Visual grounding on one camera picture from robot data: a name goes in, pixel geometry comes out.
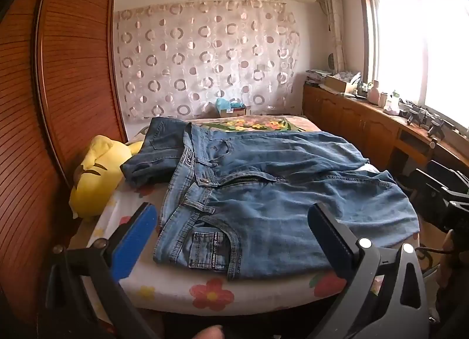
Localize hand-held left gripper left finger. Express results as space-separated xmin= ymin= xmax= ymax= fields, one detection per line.
xmin=46 ymin=202 xmax=160 ymax=339

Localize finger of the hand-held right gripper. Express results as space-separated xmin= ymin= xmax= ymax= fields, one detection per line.
xmin=406 ymin=168 xmax=449 ymax=211
xmin=427 ymin=159 xmax=469 ymax=193

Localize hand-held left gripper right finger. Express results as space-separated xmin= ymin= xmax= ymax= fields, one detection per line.
xmin=307 ymin=203 xmax=431 ymax=339

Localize light blue denim pants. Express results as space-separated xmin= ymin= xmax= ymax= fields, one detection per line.
xmin=153 ymin=122 xmax=420 ymax=282

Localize dark blue denim pants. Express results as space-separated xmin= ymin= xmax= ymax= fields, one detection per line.
xmin=120 ymin=117 xmax=193 ymax=189

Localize person's right hand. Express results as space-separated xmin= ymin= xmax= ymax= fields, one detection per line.
xmin=438 ymin=229 xmax=464 ymax=277

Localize person's left hand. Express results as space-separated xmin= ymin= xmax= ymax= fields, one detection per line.
xmin=192 ymin=325 xmax=225 ymax=339

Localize yellow plush toy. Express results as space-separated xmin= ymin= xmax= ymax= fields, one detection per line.
xmin=69 ymin=135 xmax=144 ymax=219

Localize bed with strawberry sheet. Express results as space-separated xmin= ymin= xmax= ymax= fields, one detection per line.
xmin=82 ymin=115 xmax=422 ymax=316

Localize long wooden cabinet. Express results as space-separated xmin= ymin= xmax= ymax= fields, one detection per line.
xmin=302 ymin=83 xmax=469 ymax=178

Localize open cardboard box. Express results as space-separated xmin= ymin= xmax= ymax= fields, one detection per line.
xmin=324 ymin=75 xmax=354 ymax=93

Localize floral blanket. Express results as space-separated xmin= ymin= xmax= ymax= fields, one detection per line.
xmin=194 ymin=115 xmax=323 ymax=134

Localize pile of papers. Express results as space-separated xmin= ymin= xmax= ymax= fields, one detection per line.
xmin=306 ymin=70 xmax=330 ymax=87

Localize wooden wardrobe door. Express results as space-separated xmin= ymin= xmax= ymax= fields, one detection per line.
xmin=0 ymin=0 xmax=129 ymax=325

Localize cardboard box with blue bag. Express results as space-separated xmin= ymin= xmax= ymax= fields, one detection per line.
xmin=215 ymin=97 xmax=247 ymax=117

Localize tied beige window curtain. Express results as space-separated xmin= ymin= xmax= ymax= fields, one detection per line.
xmin=320 ymin=0 xmax=347 ymax=72

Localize circle pattern sheer curtain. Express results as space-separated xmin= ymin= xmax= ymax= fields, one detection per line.
xmin=115 ymin=0 xmax=301 ymax=122

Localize black cable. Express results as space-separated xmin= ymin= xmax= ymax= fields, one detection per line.
xmin=414 ymin=247 xmax=440 ymax=274

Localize wooden frame window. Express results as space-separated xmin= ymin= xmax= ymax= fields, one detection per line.
xmin=357 ymin=0 xmax=469 ymax=131

